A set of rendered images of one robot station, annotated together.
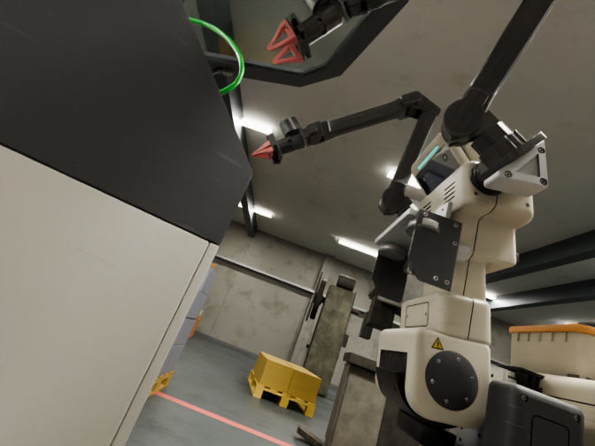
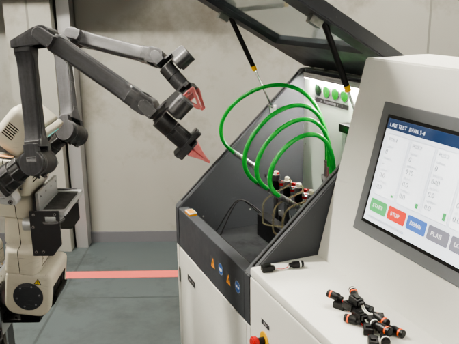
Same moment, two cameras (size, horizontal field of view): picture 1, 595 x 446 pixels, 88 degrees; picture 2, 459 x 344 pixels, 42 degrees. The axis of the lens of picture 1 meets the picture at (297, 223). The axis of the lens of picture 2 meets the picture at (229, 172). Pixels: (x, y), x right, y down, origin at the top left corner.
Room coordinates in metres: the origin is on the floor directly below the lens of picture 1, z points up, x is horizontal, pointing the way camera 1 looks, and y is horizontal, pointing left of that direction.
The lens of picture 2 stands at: (2.78, 0.22, 1.70)
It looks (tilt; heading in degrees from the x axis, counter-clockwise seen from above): 16 degrees down; 177
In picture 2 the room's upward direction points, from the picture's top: 1 degrees counter-clockwise
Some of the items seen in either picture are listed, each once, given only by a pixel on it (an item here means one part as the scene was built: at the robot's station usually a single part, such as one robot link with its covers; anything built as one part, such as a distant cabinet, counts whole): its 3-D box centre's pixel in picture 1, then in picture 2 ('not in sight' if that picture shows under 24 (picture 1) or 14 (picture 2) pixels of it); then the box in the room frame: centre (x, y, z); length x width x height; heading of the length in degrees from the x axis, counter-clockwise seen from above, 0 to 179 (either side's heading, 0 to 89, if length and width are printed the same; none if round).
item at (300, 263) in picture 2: not in sight; (282, 265); (1.23, 0.44, 0.99); 0.12 x 0.02 x 0.02; 101
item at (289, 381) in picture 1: (282, 379); not in sight; (4.71, -0.58, 0.21); 1.21 x 0.87 x 0.43; 179
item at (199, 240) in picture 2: not in sight; (213, 255); (0.87, 0.25, 0.87); 0.62 x 0.04 x 0.16; 20
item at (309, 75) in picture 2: not in sight; (345, 82); (0.70, 0.73, 1.43); 0.54 x 0.03 x 0.02; 20
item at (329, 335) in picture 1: (326, 329); not in sight; (7.14, -1.46, 1.24); 1.29 x 1.13 x 2.47; 179
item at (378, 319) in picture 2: not in sight; (362, 311); (1.53, 0.59, 1.01); 0.23 x 0.11 x 0.06; 20
